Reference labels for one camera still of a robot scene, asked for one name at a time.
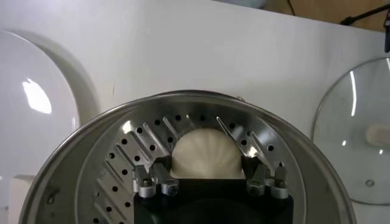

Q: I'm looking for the white round plate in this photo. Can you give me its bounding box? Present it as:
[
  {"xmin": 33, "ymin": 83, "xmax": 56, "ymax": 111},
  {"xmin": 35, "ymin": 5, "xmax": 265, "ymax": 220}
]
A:
[{"xmin": 0, "ymin": 29, "xmax": 82, "ymax": 183}]

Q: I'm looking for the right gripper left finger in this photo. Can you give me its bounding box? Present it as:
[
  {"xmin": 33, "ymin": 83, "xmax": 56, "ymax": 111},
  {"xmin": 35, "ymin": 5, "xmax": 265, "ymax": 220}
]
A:
[{"xmin": 132, "ymin": 154, "xmax": 181, "ymax": 200}]

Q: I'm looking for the round glass pot lid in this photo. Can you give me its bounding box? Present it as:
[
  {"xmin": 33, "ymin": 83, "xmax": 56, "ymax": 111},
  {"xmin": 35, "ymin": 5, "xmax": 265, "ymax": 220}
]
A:
[{"xmin": 311, "ymin": 56, "xmax": 390, "ymax": 206}]

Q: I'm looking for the stainless steel steamer basket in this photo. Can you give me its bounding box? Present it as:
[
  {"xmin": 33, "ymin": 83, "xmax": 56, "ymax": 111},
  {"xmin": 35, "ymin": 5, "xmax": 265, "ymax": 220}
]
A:
[{"xmin": 8, "ymin": 89, "xmax": 358, "ymax": 224}]

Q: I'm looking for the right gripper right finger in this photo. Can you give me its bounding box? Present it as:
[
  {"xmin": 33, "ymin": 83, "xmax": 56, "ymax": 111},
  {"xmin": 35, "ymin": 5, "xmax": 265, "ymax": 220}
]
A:
[{"xmin": 241, "ymin": 155, "xmax": 290, "ymax": 201}]

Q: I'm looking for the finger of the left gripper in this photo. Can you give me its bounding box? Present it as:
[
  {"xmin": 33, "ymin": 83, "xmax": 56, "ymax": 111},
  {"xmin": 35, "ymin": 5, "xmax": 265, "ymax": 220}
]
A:
[{"xmin": 383, "ymin": 12, "xmax": 390, "ymax": 54}]

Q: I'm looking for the thin black rod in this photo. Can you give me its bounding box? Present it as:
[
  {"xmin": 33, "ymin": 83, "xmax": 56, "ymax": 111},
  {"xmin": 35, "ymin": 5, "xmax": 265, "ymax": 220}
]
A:
[{"xmin": 339, "ymin": 2, "xmax": 390, "ymax": 27}]

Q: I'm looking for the white steamed baozi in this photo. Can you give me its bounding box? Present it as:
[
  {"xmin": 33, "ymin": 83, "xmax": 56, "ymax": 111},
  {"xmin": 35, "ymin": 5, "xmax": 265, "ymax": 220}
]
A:
[{"xmin": 169, "ymin": 127, "xmax": 246, "ymax": 180}]

